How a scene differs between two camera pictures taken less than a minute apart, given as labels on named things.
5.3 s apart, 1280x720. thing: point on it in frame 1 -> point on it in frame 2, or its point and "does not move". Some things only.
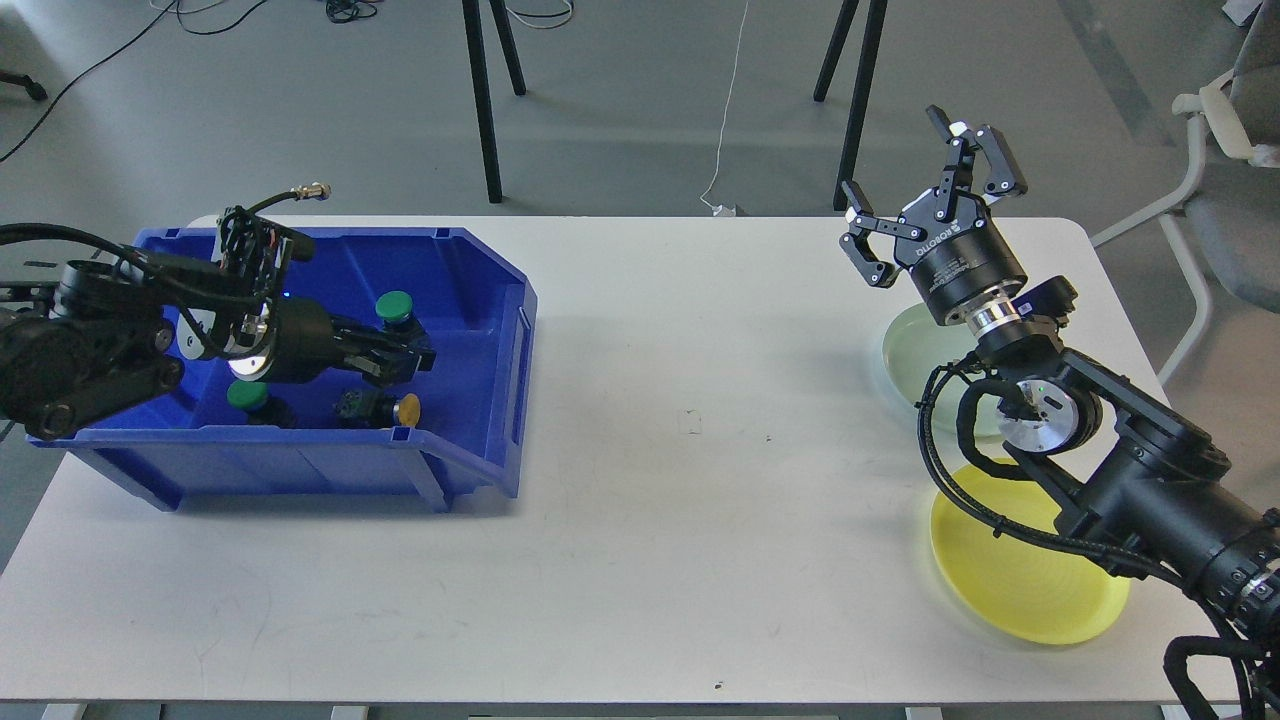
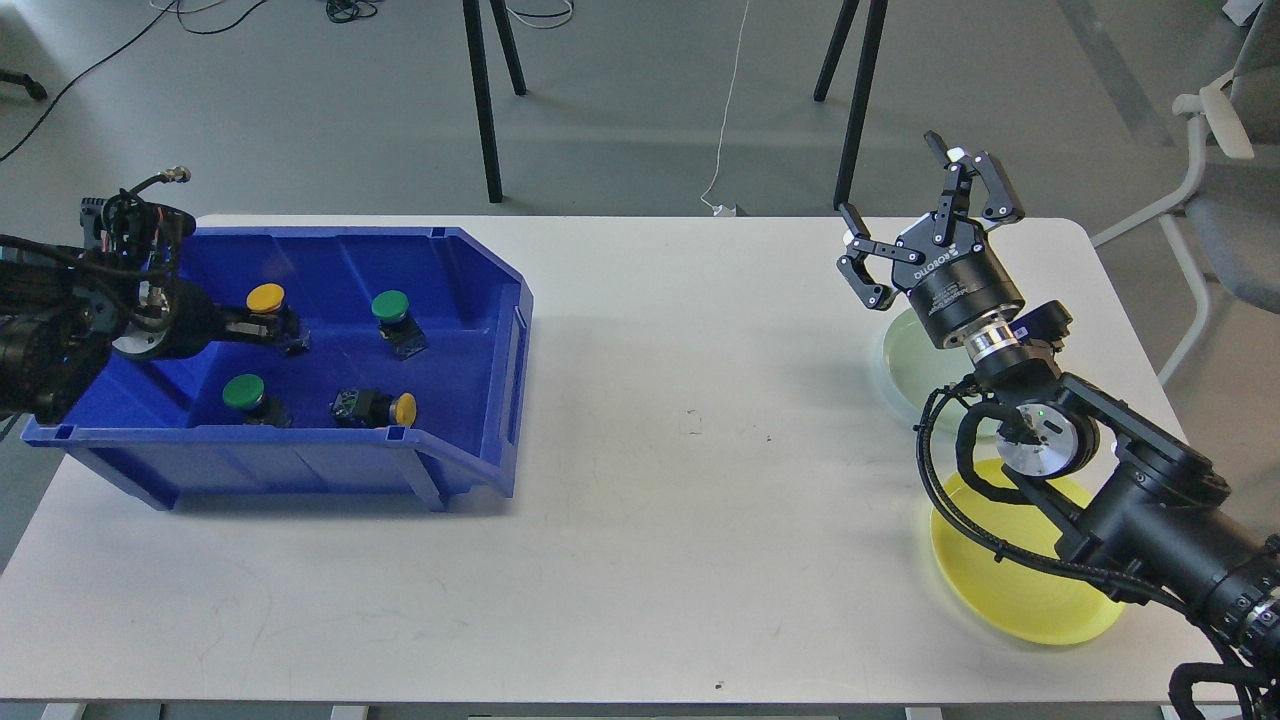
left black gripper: x=303 y=340 -> x=174 y=319
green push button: x=253 y=396 does not move
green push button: x=396 y=308 does not move
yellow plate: x=1034 y=591 does not move
